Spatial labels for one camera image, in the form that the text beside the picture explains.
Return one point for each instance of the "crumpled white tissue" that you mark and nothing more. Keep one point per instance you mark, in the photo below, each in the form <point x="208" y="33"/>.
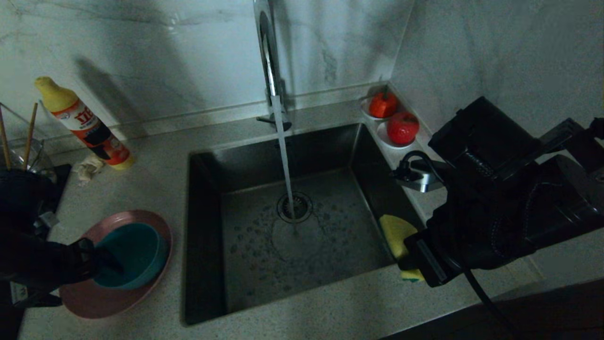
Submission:
<point x="88" y="170"/>

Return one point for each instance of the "yellow-capped orange dish soap bottle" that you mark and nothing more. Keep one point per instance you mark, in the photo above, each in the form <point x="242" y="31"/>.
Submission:
<point x="89" y="132"/>

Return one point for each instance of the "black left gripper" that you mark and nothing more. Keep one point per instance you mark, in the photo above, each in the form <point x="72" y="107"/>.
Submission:
<point x="47" y="264"/>

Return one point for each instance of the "brown wooden chopstick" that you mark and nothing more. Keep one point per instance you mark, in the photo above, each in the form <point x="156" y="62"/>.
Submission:
<point x="29" y="141"/>

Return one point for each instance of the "chrome kitchen faucet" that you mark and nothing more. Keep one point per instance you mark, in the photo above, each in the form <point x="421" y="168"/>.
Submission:
<point x="271" y="56"/>

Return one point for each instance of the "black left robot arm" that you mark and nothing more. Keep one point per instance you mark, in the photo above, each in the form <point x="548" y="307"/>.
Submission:
<point x="19" y="203"/>

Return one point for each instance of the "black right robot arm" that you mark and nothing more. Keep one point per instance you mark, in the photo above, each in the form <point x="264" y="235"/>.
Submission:
<point x="580" y="189"/>

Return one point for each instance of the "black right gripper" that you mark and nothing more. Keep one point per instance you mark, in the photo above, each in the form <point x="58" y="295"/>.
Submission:
<point x="490" y="217"/>

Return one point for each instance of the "yellow sponge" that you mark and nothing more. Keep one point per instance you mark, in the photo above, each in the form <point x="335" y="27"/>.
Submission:
<point x="394" y="231"/>

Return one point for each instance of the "red apple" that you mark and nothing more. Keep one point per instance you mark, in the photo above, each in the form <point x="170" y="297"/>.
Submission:
<point x="403" y="128"/>

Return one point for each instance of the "orange-red tomato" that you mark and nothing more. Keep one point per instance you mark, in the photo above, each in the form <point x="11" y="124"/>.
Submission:
<point x="382" y="105"/>

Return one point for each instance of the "teal bowl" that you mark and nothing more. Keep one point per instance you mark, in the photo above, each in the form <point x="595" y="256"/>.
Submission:
<point x="141" y="255"/>

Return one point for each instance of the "pink plate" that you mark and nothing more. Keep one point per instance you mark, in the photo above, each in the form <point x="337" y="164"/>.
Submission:
<point x="137" y="302"/>

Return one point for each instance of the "stainless steel sink basin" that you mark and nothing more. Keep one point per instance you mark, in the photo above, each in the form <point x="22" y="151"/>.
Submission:
<point x="330" y="255"/>

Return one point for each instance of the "round metal drain strainer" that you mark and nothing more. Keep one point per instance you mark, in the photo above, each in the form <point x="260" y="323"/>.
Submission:
<point x="304" y="208"/>

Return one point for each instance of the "running water stream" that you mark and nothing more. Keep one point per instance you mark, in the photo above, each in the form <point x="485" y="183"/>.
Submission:
<point x="284" y="160"/>

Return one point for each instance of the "clear glass pot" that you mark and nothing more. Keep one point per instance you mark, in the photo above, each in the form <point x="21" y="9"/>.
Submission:
<point x="42" y="163"/>

